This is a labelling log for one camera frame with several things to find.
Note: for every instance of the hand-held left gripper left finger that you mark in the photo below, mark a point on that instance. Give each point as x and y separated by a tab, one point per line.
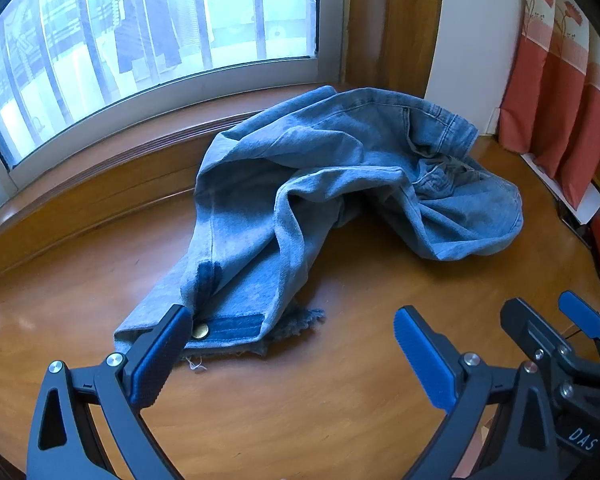
155	355

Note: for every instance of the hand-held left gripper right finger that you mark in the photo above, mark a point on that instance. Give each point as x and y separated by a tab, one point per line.
425	355

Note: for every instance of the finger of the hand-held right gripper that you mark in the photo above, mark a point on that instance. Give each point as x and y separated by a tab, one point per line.
530	330
580	315

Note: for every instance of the blue denim jeans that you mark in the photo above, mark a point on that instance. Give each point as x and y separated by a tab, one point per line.
290	170

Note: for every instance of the red floral curtain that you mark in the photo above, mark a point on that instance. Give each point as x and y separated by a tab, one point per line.
570	60

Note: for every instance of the hanging dark garment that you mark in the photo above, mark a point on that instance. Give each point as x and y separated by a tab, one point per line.
145	20

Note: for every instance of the hanging plaid sheet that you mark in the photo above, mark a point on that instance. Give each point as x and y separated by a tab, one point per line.
65	20

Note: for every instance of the window with grey frame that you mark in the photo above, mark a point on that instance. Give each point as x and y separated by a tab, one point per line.
205	10

